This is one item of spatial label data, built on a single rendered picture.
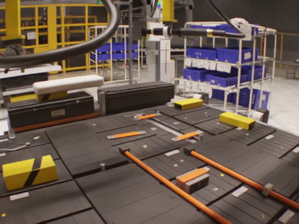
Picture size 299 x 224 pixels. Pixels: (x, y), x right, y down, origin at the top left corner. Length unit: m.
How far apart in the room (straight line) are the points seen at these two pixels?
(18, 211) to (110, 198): 0.23
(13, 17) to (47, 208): 0.69
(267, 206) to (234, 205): 0.08
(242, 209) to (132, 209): 0.25
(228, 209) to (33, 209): 0.46
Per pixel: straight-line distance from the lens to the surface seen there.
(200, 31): 1.32
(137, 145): 0.87
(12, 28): 0.98
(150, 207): 0.56
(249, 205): 0.61
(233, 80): 3.55
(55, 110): 1.15
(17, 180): 0.68
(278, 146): 0.96
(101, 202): 0.58
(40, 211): 0.60
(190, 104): 1.30
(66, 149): 0.85
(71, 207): 0.59
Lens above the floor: 1.37
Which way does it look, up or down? 17 degrees down
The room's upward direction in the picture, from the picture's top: straight up
